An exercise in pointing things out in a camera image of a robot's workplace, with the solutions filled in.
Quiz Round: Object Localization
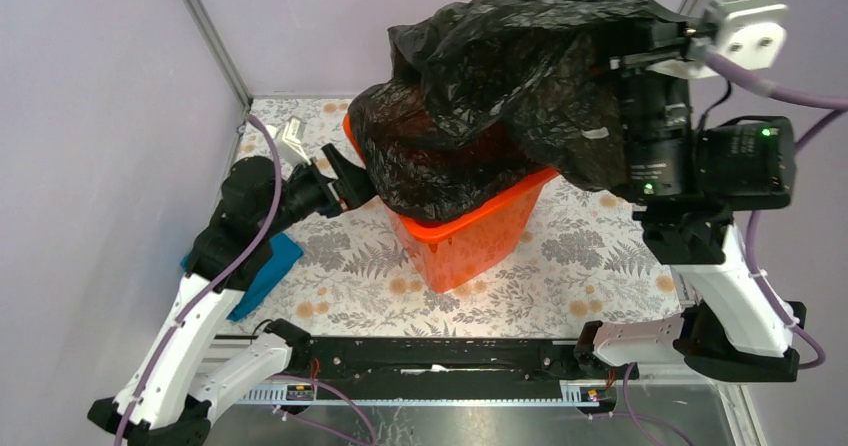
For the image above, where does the orange plastic trash bin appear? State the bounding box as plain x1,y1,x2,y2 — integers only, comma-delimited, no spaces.
342,112,561,294

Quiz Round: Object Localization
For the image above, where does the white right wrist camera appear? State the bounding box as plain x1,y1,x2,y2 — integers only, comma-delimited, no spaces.
652,0,790,80

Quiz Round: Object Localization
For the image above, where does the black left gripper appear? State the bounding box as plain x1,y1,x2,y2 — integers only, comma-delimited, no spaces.
258,143,392,239

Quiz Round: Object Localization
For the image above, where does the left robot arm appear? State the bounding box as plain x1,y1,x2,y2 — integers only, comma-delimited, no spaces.
87,144,376,445

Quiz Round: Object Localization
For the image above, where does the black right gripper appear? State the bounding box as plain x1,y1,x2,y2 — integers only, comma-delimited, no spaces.
585,0,702,196

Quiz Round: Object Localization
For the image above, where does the floral patterned table mat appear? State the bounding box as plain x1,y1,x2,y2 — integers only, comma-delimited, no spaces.
187,97,684,340

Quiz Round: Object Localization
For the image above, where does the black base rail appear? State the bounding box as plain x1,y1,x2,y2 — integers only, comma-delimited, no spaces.
261,336,641,408

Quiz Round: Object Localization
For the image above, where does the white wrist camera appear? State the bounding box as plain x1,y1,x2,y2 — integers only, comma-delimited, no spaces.
652,0,790,80
274,116,310,167

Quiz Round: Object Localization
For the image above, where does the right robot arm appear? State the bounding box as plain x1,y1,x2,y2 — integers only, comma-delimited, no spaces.
573,20,806,383

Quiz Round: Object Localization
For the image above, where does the black plastic trash bag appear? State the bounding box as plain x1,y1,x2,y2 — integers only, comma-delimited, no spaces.
348,0,682,222

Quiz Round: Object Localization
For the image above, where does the blue folded cloth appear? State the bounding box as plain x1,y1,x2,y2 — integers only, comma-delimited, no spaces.
181,228,303,322

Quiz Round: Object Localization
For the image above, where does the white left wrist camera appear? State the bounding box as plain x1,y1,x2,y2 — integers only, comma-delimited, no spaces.
274,116,310,167

